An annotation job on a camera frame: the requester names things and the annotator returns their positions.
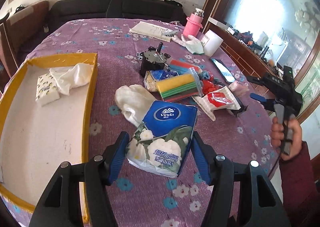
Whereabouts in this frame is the white folded cloth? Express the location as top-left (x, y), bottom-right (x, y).
top-left (114, 84), bottom-right (156, 127)

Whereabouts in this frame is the lemon print tissue pack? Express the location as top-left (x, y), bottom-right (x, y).
top-left (35, 73), bottom-right (60, 106)

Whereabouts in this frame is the right hand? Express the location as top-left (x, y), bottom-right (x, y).
top-left (270, 116), bottom-right (303, 161)

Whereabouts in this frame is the white green work glove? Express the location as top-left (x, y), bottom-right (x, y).
top-left (171, 35), bottom-right (204, 55)

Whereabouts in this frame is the blue Vinda tissue pack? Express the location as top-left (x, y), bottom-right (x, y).
top-left (126, 101), bottom-right (197, 178)

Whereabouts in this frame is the black smartphone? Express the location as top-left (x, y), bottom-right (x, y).
top-left (210, 58), bottom-right (235, 84)

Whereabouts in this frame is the right forearm maroon sleeve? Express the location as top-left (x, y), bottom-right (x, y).
top-left (279, 141), bottom-right (319, 226)

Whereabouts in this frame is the black sofa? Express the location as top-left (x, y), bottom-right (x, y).
top-left (47, 0), bottom-right (187, 32)

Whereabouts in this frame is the black motor with wires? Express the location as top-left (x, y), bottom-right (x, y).
top-left (136, 42), bottom-right (171, 77)

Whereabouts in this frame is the yellow-rimmed cardboard tray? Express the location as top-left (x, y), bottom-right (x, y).
top-left (1, 53), bottom-right (98, 226)

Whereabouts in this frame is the white plastic jar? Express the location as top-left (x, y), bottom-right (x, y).
top-left (201, 30), bottom-right (223, 57)

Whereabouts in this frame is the purple floral tablecloth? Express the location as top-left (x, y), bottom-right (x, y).
top-left (2, 18), bottom-right (278, 227)

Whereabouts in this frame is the yellow green sponge pack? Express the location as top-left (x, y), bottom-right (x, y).
top-left (156, 68), bottom-right (204, 102)

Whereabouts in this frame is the white paper notebook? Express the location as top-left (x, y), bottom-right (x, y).
top-left (129, 21), bottom-right (172, 42)

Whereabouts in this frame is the brown wooden cabinet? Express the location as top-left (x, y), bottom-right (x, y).
top-left (203, 0), bottom-right (319, 123)

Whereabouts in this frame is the white plastic bag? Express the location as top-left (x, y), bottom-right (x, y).
top-left (49, 63), bottom-right (93, 95)

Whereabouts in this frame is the red white wipes pack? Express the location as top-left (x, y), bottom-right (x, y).
top-left (192, 86), bottom-right (241, 121)

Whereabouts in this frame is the pink knitted-sleeve bottle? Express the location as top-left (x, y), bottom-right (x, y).
top-left (182, 8), bottom-right (204, 37)

